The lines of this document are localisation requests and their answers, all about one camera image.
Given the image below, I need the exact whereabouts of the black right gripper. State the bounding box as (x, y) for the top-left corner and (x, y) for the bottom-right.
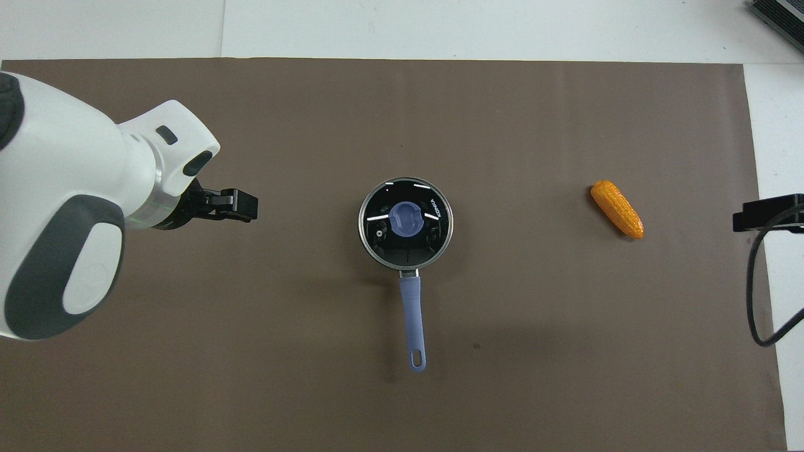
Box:
(733, 195), (804, 233)

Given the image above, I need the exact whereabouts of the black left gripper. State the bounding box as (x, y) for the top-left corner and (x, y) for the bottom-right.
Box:
(154, 179), (259, 231)

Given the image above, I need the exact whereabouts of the orange toy corn cob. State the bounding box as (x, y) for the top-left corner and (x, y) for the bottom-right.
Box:
(590, 180), (645, 240)

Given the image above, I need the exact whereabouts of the glass lid with blue knob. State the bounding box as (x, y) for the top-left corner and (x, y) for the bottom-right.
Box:
(359, 178), (453, 271)

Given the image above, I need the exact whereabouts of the black ribbed device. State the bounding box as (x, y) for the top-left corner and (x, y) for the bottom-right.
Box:
(750, 0), (804, 55)

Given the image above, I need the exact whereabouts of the brown table mat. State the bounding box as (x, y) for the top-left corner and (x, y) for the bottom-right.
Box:
(0, 58), (789, 452)

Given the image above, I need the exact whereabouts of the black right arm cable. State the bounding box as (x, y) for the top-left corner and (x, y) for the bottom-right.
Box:
(746, 204), (804, 348)

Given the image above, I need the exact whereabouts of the dark pot with blue handle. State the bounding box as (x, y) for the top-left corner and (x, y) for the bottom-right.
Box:
(358, 177), (454, 373)

